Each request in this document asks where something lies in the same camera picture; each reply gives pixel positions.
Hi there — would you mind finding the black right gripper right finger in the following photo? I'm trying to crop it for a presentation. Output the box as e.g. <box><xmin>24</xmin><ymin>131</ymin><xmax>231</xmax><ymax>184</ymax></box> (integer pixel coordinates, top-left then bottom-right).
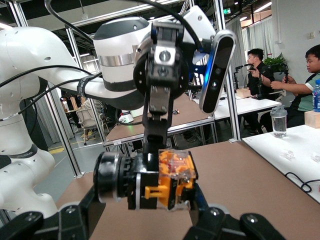
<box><xmin>182</xmin><ymin>182</ymin><xmax>287</xmax><ymax>240</ymax></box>

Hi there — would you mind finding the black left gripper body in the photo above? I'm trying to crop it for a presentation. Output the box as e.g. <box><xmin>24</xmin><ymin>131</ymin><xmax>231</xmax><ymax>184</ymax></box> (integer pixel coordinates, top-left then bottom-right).
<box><xmin>131</xmin><ymin>20</ymin><xmax>192</xmax><ymax>101</ymax></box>

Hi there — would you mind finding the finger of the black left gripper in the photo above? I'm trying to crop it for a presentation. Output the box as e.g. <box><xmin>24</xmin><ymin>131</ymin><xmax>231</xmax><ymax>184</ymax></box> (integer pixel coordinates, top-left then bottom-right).
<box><xmin>141</xmin><ymin>84</ymin><xmax>174</xmax><ymax>155</ymax></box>

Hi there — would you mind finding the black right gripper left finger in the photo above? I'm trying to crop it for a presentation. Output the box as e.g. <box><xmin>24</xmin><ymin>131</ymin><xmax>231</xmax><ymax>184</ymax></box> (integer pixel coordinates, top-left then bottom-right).
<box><xmin>0</xmin><ymin>184</ymin><xmax>107</xmax><ymax>240</ymax></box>

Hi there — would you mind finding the orange push-button switch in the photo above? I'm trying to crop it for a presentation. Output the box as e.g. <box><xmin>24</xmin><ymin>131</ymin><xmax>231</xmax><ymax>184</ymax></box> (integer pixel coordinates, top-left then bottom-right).
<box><xmin>93</xmin><ymin>147</ymin><xmax>200</xmax><ymax>213</ymax></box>

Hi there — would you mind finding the brown neighbouring work table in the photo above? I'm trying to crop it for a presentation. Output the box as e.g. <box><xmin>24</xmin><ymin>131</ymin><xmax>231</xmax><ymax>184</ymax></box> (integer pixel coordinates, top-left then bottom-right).
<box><xmin>102</xmin><ymin>92</ymin><xmax>216</xmax><ymax>149</ymax></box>

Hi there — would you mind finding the white office chair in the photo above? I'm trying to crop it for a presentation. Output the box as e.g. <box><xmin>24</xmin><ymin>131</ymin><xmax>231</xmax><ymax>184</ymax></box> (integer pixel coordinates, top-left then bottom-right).
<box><xmin>75</xmin><ymin>108</ymin><xmax>102</xmax><ymax>146</ymax></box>

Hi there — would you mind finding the wooden block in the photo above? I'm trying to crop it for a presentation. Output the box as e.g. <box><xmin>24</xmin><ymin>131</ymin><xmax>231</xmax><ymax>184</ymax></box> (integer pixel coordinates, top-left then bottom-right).
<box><xmin>304</xmin><ymin>109</ymin><xmax>320</xmax><ymax>129</ymax></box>
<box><xmin>235</xmin><ymin>87</ymin><xmax>252</xmax><ymax>99</ymax></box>

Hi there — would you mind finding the white office desk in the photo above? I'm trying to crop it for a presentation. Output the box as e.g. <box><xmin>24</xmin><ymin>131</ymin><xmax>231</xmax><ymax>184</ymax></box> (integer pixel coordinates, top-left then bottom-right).
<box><xmin>193</xmin><ymin>91</ymin><xmax>283</xmax><ymax>121</ymax></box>

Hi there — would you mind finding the person in black shirt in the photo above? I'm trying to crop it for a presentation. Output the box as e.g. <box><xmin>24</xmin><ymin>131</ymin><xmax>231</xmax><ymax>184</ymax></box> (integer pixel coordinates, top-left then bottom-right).
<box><xmin>243</xmin><ymin>48</ymin><xmax>276</xmax><ymax>133</ymax></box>

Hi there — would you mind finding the white side table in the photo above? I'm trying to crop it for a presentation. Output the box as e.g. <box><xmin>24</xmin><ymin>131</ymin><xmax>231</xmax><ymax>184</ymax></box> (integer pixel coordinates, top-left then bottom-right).
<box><xmin>241</xmin><ymin>124</ymin><xmax>320</xmax><ymax>204</ymax></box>

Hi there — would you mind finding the green potted plant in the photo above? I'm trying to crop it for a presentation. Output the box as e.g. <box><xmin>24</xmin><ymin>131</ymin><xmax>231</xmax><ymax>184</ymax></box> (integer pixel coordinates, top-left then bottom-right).
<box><xmin>262</xmin><ymin>52</ymin><xmax>289</xmax><ymax>75</ymax></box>

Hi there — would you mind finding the clear grey-lidded shaker bottle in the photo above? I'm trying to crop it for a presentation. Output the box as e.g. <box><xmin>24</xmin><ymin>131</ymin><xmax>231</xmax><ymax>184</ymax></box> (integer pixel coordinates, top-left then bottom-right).
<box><xmin>269</xmin><ymin>104</ymin><xmax>288</xmax><ymax>138</ymax></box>

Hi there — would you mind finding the person in green shirt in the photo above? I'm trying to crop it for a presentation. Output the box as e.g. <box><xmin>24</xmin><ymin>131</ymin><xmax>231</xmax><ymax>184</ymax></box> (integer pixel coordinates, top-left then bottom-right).
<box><xmin>271</xmin><ymin>44</ymin><xmax>320</xmax><ymax>128</ymax></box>

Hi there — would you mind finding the blue drink bottle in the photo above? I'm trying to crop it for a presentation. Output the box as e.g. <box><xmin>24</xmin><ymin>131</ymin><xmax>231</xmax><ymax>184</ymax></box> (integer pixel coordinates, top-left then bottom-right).
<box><xmin>311</xmin><ymin>79</ymin><xmax>320</xmax><ymax>113</ymax></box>

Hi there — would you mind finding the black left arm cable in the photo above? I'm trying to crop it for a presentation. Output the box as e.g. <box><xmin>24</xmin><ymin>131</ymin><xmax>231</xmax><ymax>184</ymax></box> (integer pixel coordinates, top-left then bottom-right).
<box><xmin>0</xmin><ymin>0</ymin><xmax>203</xmax><ymax>121</ymax></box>

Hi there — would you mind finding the aluminium frame post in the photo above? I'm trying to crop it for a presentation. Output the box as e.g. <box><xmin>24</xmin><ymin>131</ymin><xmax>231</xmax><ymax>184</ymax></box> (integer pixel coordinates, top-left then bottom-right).
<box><xmin>213</xmin><ymin>0</ymin><xmax>243</xmax><ymax>144</ymax></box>
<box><xmin>7</xmin><ymin>0</ymin><xmax>85</xmax><ymax>179</ymax></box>

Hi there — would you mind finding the black cable on white table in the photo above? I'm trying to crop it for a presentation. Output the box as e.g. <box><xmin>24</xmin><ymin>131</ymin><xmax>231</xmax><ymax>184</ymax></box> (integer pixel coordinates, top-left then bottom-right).
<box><xmin>284</xmin><ymin>171</ymin><xmax>320</xmax><ymax>194</ymax></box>

